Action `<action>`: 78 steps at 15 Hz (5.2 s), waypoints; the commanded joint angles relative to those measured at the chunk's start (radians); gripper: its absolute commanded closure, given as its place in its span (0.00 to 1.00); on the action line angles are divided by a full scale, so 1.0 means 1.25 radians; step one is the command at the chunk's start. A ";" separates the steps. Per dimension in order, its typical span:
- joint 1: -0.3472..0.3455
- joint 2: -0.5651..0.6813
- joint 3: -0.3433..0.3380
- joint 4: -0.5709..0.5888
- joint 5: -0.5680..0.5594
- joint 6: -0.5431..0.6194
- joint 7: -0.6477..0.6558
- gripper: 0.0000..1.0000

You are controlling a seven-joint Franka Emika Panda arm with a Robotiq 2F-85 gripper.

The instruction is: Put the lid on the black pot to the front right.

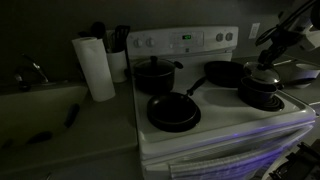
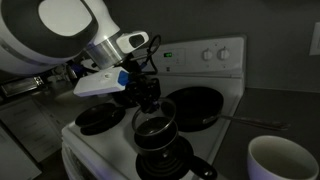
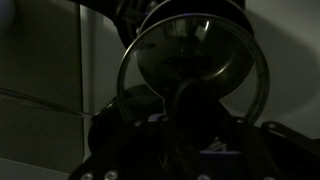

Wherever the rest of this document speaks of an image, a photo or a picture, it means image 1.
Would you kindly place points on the white bowl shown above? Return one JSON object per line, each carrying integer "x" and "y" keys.
{"x": 308, "y": 68}

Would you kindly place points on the metal faucet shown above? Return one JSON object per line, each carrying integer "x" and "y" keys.
{"x": 35, "y": 66}

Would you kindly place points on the large black pot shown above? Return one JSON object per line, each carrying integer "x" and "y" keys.
{"x": 155, "y": 83}

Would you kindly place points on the small black saucepan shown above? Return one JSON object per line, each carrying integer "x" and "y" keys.
{"x": 256, "y": 95}

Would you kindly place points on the glass lid with black knob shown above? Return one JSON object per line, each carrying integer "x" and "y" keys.
{"x": 154, "y": 66}

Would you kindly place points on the small glass lid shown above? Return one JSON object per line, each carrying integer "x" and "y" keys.
{"x": 263, "y": 76}

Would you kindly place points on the grey stove knob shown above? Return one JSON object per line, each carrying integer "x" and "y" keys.
{"x": 150, "y": 42}
{"x": 138, "y": 42}
{"x": 219, "y": 37}
{"x": 229, "y": 36}

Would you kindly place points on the black equipment frame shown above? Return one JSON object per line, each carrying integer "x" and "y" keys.
{"x": 300, "y": 163}

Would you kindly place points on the white paper towel roll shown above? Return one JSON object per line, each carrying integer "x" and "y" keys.
{"x": 95, "y": 70}

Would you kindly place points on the black slotted spatula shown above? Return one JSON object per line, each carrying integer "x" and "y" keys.
{"x": 121, "y": 35}

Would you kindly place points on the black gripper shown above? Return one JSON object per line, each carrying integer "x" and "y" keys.
{"x": 272, "y": 53}

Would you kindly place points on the white sink basin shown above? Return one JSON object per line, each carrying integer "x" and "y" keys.
{"x": 33, "y": 110}

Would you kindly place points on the black cooking spoon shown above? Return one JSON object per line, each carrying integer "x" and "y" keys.
{"x": 98, "y": 29}

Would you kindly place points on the white electric stove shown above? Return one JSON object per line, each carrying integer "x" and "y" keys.
{"x": 216, "y": 130}

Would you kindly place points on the white utensil holder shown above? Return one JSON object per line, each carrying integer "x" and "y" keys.
{"x": 117, "y": 66}

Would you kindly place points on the white wall outlet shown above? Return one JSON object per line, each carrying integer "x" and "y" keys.
{"x": 254, "y": 31}

